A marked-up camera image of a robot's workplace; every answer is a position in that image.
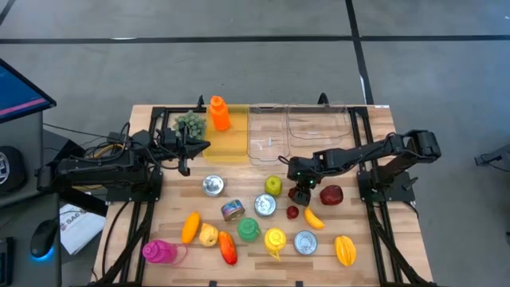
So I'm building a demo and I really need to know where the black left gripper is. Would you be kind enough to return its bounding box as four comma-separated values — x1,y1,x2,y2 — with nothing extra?
157,121,211,177

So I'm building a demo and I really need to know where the black cap with logo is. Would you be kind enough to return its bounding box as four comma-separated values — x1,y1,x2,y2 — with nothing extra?
0,145,27,196

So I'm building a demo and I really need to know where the yellow starfruit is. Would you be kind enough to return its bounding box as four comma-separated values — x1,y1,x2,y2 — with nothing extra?
334,235,358,267

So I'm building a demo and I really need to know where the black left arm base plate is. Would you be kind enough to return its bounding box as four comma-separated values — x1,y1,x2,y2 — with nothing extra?
105,171,164,202

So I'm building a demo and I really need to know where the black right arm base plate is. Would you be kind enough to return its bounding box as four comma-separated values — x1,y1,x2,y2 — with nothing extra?
357,171,419,202

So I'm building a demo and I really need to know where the black metal table frame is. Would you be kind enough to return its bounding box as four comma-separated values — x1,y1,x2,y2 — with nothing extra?
93,104,439,287

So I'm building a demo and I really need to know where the yellow pear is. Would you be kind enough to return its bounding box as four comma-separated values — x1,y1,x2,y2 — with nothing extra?
198,223,220,248

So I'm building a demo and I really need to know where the silver can green label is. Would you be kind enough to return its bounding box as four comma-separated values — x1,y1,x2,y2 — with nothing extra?
202,174,225,198

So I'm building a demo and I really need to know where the thick black cable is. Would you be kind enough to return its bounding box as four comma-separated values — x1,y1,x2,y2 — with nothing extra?
101,201,132,280

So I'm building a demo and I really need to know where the black power brick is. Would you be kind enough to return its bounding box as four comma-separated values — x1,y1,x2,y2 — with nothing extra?
107,131,131,144

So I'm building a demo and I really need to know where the yellow cable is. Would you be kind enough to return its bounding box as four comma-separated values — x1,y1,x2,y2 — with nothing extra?
71,143,124,191

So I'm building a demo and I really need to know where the yellow banana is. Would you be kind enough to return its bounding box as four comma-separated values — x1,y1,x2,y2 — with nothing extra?
304,206,326,231

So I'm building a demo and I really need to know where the black computer mouse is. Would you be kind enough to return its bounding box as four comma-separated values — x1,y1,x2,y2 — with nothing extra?
29,218,60,260

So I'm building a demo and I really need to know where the thin black cable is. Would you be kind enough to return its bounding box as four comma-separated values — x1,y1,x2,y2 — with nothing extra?
42,122,112,140

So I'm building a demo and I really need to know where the green apple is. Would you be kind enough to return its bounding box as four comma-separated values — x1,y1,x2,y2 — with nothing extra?
265,175,284,197

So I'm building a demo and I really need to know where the dark red round fruit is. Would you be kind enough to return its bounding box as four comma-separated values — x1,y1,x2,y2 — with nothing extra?
319,184,344,206

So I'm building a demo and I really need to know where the white paper booklet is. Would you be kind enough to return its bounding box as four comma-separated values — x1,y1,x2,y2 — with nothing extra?
59,202,107,256

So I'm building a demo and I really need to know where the green plastic bottle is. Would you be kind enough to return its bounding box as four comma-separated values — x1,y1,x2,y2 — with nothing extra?
237,217,262,243

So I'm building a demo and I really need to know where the black floor cable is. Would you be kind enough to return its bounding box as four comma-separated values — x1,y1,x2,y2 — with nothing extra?
473,153,510,175

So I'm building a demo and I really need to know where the yellow plastic bottle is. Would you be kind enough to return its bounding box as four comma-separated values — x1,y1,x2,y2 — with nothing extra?
263,227,288,261

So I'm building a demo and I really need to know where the yellow translucent plastic bin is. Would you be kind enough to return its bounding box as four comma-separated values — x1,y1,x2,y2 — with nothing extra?
202,104,250,163

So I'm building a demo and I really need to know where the grey stand foot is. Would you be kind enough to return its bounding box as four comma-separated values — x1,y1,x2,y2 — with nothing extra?
476,143,510,167

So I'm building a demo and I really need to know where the black keyboard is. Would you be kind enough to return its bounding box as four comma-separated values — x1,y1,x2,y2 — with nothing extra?
0,237,14,276

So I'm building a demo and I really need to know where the wide clear plastic bin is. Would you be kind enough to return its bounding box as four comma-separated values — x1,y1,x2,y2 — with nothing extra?
286,102,354,149

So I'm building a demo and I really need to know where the silver can red label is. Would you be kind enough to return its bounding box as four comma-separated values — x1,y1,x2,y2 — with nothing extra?
293,230,319,256

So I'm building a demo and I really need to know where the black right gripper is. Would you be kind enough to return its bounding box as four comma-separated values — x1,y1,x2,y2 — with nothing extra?
287,155,324,207

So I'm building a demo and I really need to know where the green succulent plant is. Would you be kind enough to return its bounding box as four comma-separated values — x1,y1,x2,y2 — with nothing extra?
172,110,207,140

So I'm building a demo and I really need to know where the narrow clear plastic bin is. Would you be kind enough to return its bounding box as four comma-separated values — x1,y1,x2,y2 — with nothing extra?
246,103,292,167

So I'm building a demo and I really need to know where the computer monitor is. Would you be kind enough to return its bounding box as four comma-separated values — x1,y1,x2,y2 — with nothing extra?
0,58,57,124

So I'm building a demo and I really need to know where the pink plastic bottle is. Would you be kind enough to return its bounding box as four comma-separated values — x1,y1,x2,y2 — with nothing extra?
142,239,189,267

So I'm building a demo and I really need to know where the colourful printed tin can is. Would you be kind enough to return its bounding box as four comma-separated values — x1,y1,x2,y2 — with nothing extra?
221,199,246,222

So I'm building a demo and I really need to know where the orange plastic bottle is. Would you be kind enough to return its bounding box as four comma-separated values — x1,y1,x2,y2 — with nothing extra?
208,95,232,132

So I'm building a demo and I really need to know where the silver can blue label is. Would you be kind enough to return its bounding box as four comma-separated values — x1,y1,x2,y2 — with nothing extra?
253,193,277,218

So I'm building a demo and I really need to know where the grey desk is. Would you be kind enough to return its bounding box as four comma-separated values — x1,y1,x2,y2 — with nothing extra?
0,111,63,287

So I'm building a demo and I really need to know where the orange mango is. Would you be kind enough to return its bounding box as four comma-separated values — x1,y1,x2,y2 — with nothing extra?
181,211,202,245

